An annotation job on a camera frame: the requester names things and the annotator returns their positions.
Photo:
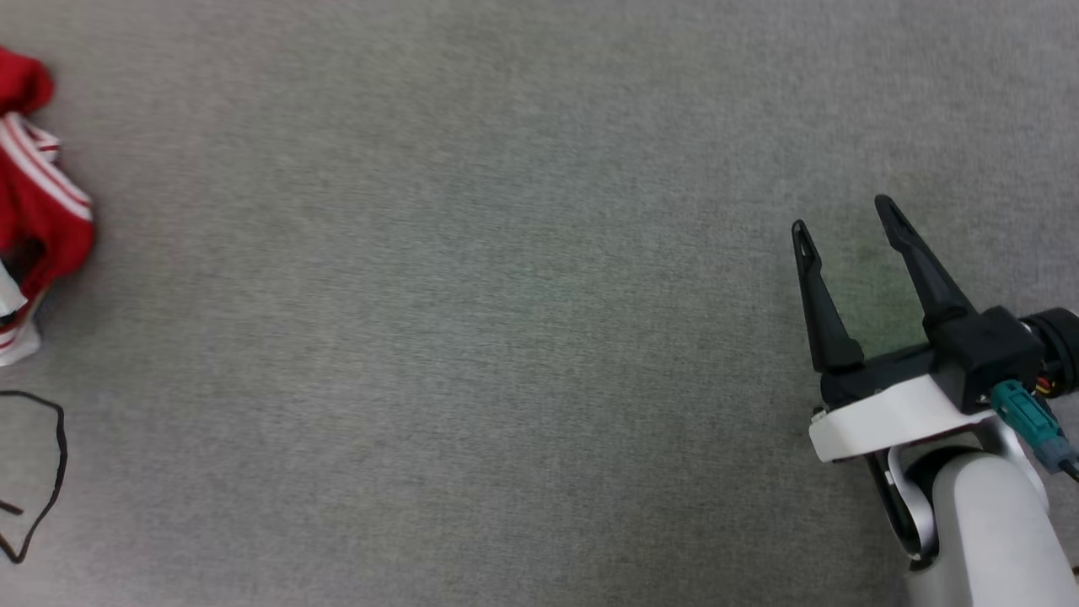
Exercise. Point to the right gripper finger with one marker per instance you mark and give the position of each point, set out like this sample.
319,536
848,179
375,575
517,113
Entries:
830,337
931,282

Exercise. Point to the red white-striped garment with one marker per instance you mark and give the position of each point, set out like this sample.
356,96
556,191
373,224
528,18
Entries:
38,211

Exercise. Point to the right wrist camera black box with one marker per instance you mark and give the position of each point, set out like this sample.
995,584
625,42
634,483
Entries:
986,354

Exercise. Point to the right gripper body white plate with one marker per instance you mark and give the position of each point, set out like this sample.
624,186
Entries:
893,417

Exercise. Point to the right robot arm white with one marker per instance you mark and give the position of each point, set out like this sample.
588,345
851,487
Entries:
986,531

